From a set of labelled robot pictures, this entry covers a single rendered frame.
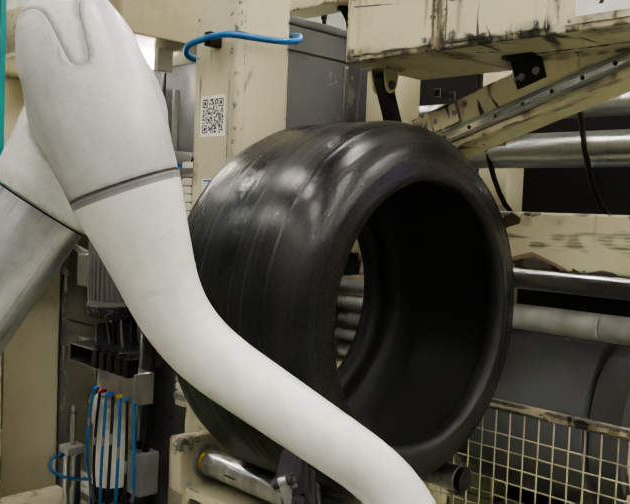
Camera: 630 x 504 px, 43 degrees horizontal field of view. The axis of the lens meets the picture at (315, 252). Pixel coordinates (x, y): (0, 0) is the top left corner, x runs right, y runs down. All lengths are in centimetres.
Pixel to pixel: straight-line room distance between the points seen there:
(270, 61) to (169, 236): 86
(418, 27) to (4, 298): 94
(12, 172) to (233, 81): 69
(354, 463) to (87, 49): 42
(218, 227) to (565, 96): 67
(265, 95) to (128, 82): 82
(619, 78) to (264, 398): 94
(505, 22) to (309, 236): 55
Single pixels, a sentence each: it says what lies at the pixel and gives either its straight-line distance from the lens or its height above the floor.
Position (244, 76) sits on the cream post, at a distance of 148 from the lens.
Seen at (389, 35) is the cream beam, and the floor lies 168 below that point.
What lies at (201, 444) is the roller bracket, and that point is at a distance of 145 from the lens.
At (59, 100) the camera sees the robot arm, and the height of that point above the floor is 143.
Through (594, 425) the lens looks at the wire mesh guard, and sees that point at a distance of 150.
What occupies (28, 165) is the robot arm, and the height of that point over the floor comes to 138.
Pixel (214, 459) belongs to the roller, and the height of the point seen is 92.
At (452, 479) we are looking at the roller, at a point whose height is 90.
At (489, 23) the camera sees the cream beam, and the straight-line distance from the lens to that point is 144.
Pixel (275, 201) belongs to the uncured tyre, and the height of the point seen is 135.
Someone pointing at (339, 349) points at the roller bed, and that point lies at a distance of 183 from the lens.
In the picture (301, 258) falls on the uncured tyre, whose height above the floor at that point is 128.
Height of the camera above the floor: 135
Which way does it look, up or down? 3 degrees down
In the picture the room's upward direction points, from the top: 2 degrees clockwise
